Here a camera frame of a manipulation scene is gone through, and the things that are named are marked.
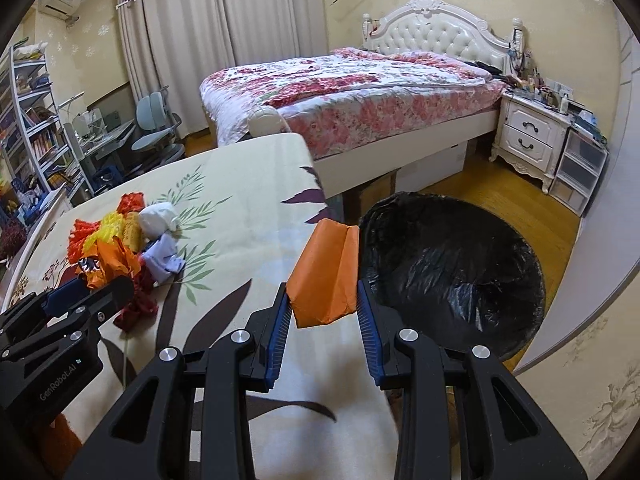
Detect cluster of small bottles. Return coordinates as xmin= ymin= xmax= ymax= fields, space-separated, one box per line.
xmin=505 ymin=42 xmax=583 ymax=112

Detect white shell-shaped chair back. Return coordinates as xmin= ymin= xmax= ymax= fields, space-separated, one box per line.
xmin=247 ymin=105 xmax=291 ymax=139

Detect dark cloth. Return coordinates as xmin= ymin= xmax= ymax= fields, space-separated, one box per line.
xmin=462 ymin=59 xmax=507 ymax=81

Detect white storage box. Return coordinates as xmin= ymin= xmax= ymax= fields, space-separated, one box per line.
xmin=397 ymin=141 xmax=469 ymax=194

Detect floral printed tablecloth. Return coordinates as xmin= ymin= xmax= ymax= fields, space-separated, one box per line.
xmin=0 ymin=132 xmax=401 ymax=480

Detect white air conditioner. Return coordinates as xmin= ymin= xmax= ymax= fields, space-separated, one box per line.
xmin=39 ymin=0 xmax=82 ymax=22

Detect yellow crumpled wrapper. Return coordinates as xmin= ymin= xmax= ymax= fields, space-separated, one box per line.
xmin=84 ymin=211 xmax=126 ymax=254

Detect red crumpled plastic bag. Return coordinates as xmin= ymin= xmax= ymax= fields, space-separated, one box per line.
xmin=116 ymin=191 xmax=147 ymax=216

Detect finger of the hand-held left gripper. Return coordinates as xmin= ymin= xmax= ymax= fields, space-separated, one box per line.
xmin=0 ymin=276 xmax=136 ymax=361
xmin=0 ymin=279 xmax=93 ymax=341

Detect white bookshelf with books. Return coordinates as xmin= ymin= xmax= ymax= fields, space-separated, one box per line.
xmin=0 ymin=42 xmax=88 ymax=213

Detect light blue desk chair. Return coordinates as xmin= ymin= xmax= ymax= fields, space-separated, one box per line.
xmin=131 ymin=91 xmax=187 ymax=168

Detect plastic drawer unit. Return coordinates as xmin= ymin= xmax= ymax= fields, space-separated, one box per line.
xmin=547 ymin=127 xmax=610 ymax=217

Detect brown cardboard box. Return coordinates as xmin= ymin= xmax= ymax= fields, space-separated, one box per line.
xmin=349 ymin=170 xmax=401 ymax=211

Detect orange-red crumpled plastic bag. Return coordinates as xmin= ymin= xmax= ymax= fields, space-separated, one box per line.
xmin=66 ymin=218 xmax=108 ymax=264

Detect white bed with tufted headboard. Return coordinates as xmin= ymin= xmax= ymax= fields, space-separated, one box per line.
xmin=199 ymin=0 xmax=527 ymax=196

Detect orange paper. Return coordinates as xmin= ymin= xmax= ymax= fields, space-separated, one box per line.
xmin=285 ymin=217 xmax=361 ymax=330

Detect pink floral quilt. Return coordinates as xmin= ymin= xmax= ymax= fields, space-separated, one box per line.
xmin=199 ymin=46 xmax=506 ymax=158

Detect white crumpled tissue ball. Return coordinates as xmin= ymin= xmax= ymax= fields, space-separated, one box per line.
xmin=138 ymin=202 xmax=180 ymax=236

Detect trash bin with black bag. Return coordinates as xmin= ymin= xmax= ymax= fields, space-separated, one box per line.
xmin=357 ymin=191 xmax=547 ymax=361

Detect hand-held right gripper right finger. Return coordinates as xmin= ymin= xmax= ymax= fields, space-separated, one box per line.
xmin=356 ymin=280 xmax=588 ymax=480

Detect grey study desk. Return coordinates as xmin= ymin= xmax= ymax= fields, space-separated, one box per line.
xmin=60 ymin=95 xmax=140 ymax=196

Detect dark red crumpled wrapper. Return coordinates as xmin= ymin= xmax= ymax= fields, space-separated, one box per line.
xmin=114 ymin=270 xmax=160 ymax=332

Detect white nightstand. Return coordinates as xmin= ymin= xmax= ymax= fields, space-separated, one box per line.
xmin=490 ymin=91 xmax=573 ymax=194

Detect beige curtain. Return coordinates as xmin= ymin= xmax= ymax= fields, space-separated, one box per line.
xmin=117 ymin=0 xmax=238 ymax=137
xmin=212 ymin=0 xmax=329 ymax=68

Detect orange wrapper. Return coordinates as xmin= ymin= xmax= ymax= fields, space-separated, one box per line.
xmin=87 ymin=237 xmax=144 ymax=291

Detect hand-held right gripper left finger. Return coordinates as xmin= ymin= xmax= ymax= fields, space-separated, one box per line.
xmin=62 ymin=292 xmax=296 ymax=480

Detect blue plastic crate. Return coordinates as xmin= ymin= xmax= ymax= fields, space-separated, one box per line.
xmin=92 ymin=160 xmax=126 ymax=184

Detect lavender crumpled paper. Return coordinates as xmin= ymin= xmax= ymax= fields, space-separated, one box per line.
xmin=140 ymin=233 xmax=187 ymax=282

